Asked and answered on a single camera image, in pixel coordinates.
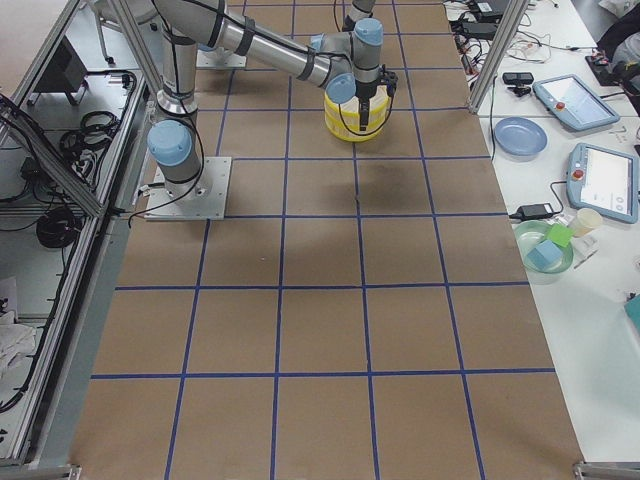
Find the paper cup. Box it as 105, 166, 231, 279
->
569, 208, 603, 237

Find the blue plate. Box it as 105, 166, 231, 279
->
494, 117, 548, 158

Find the blue foam cube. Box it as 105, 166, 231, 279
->
525, 240, 563, 272

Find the black power adapter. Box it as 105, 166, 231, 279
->
512, 203, 557, 221

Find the green glass bowl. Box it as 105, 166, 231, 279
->
514, 220, 574, 274

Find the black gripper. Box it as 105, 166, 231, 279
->
355, 65, 398, 131

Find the teach pendant near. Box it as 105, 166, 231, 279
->
566, 143, 639, 224

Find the green foam cube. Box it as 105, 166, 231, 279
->
545, 223, 574, 248

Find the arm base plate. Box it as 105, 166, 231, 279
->
144, 156, 232, 221

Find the teach pendant far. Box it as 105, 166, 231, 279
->
532, 74, 620, 131

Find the white crumpled cloth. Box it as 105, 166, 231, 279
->
0, 277, 37, 371

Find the teach pendant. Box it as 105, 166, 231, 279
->
532, 74, 620, 131
566, 143, 639, 224

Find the yellow bamboo steamer layer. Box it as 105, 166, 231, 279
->
324, 86, 390, 132
325, 118, 384, 143

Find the yellow bamboo steamer bottom layer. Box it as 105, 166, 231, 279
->
325, 118, 384, 143

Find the black webcam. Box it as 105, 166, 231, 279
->
502, 72, 534, 97

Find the yellow bamboo steamer top layer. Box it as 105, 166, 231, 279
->
324, 86, 390, 132

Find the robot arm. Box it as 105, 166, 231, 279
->
153, 1, 397, 140
341, 0, 375, 32

